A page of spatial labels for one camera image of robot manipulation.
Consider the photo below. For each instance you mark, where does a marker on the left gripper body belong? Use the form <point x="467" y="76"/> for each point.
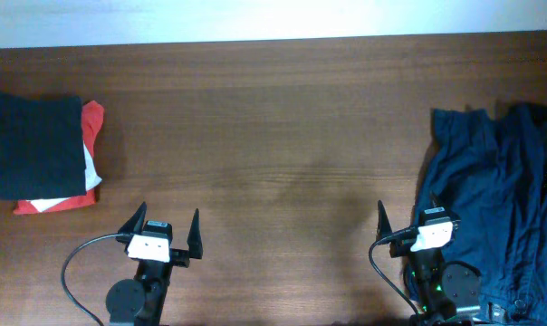
<point x="179" y="255"/>

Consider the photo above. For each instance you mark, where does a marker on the red and white folded garment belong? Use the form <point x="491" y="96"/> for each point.
<point x="92" y="120"/>

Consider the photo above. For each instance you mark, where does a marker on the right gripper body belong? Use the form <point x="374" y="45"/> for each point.
<point x="398" y="245"/>

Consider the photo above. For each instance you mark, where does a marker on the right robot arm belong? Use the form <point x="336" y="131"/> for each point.
<point x="447" y="292"/>

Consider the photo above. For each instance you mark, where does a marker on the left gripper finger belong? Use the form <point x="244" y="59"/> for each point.
<point x="135" y="223"/>
<point x="194" y="239"/>

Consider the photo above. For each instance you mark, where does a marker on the dark blue shorts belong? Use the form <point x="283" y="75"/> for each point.
<point x="493" y="174"/>

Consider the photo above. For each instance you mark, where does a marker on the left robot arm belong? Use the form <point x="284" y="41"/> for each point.
<point x="140" y="299"/>

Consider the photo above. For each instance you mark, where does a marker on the black folded cloth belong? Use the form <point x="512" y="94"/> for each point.
<point x="41" y="148"/>

